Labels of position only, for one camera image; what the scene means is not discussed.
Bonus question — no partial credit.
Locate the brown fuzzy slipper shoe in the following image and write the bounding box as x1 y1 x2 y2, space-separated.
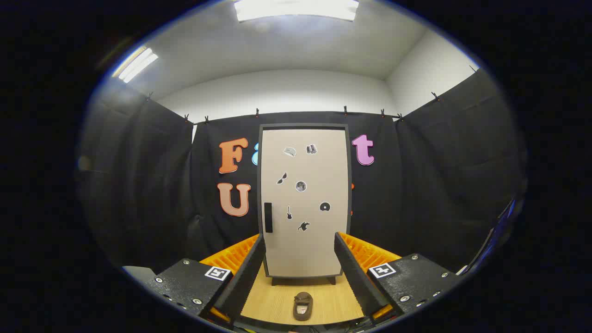
293 291 314 321

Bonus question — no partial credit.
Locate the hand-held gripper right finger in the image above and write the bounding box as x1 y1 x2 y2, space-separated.
334 232 464 323

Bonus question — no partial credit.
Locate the row of black cloth clips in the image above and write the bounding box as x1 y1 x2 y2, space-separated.
147 92 440 124

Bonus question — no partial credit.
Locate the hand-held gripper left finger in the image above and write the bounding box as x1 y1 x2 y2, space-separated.
147 234 266 330

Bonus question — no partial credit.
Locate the dark grey shoe cabinet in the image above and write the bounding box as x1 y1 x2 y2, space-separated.
258 123 352 286

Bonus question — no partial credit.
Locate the black backdrop cloth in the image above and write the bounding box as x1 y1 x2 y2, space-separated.
79 69 528 278

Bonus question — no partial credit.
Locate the wide ceiling light panel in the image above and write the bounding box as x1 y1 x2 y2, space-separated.
234 0 360 22

